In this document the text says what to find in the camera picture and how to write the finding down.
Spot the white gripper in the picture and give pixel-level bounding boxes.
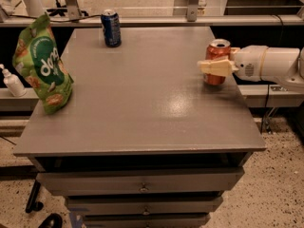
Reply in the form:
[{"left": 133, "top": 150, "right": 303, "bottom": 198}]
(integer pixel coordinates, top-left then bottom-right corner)
[{"left": 197, "top": 46, "right": 268, "bottom": 82}]

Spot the orange coke can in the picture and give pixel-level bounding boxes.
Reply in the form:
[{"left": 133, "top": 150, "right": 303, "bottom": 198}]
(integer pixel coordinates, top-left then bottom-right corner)
[{"left": 204, "top": 39, "right": 231, "bottom": 86}]

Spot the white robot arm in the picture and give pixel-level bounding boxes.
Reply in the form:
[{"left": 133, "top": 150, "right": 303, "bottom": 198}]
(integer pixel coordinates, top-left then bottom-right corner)
[{"left": 198, "top": 46, "right": 304, "bottom": 93}]

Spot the blue soda can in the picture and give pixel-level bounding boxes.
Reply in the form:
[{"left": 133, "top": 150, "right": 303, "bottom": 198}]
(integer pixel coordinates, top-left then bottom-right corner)
[{"left": 101, "top": 9, "right": 122, "bottom": 48}]

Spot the green rice chip bag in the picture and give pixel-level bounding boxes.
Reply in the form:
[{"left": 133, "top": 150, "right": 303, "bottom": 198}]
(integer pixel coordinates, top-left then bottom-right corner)
[{"left": 12, "top": 14, "right": 73, "bottom": 114}]

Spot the grey drawer cabinet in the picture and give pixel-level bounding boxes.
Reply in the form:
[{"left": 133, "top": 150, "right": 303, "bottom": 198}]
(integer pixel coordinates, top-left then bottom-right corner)
[{"left": 12, "top": 26, "right": 267, "bottom": 228}]

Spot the top grey drawer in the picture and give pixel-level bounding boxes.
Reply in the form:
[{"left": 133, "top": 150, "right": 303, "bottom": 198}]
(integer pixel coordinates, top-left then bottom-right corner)
[{"left": 37, "top": 167, "right": 244, "bottom": 197}]

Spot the grey drawer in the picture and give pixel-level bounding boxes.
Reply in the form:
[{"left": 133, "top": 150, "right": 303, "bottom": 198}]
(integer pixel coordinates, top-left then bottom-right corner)
[
  {"left": 66, "top": 194, "right": 222, "bottom": 216},
  {"left": 37, "top": 167, "right": 244, "bottom": 197},
  {"left": 84, "top": 213, "right": 210, "bottom": 228}
]

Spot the bottom grey drawer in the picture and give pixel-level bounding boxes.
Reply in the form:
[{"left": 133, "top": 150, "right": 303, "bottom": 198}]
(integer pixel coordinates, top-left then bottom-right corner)
[{"left": 84, "top": 213, "right": 210, "bottom": 228}]

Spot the middle grey drawer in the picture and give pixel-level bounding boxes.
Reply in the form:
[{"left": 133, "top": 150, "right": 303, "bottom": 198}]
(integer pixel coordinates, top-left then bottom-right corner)
[{"left": 66, "top": 194, "right": 222, "bottom": 216}]

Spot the white pump bottle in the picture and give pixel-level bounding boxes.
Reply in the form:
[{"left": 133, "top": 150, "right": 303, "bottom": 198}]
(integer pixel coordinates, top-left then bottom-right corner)
[{"left": 0, "top": 64, "right": 26, "bottom": 97}]

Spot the black caster leg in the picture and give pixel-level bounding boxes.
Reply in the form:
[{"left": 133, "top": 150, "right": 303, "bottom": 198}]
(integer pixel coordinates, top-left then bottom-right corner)
[{"left": 26, "top": 180, "right": 44, "bottom": 214}]

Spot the black cable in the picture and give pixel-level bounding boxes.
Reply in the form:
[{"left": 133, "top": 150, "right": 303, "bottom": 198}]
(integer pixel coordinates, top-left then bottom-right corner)
[{"left": 0, "top": 7, "right": 103, "bottom": 24}]

